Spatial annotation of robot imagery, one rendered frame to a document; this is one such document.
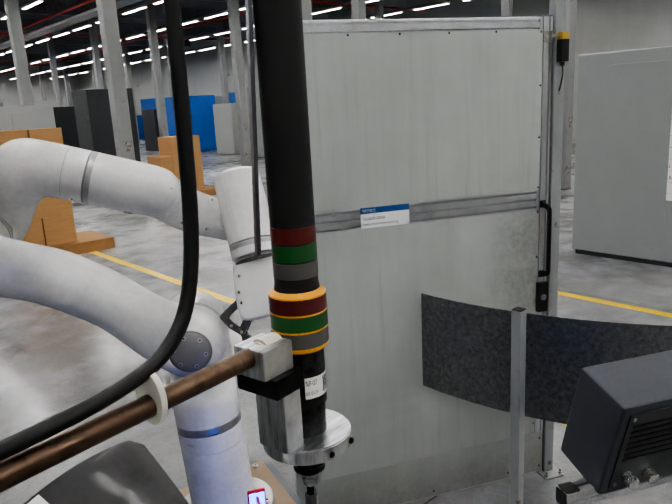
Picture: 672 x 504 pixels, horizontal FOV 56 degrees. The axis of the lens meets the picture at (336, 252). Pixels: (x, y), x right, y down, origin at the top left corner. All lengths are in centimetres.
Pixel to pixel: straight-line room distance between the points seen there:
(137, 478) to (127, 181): 60
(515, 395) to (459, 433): 53
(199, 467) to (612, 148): 609
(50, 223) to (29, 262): 758
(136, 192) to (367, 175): 141
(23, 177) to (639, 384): 105
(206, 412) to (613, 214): 611
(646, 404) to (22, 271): 101
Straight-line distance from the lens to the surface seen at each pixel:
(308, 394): 49
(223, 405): 119
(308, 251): 45
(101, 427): 38
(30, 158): 113
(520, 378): 241
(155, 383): 39
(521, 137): 268
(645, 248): 692
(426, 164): 248
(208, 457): 122
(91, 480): 59
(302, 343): 46
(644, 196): 683
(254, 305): 109
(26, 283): 114
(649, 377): 119
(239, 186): 110
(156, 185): 110
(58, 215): 873
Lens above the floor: 171
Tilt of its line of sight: 13 degrees down
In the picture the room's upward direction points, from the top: 3 degrees counter-clockwise
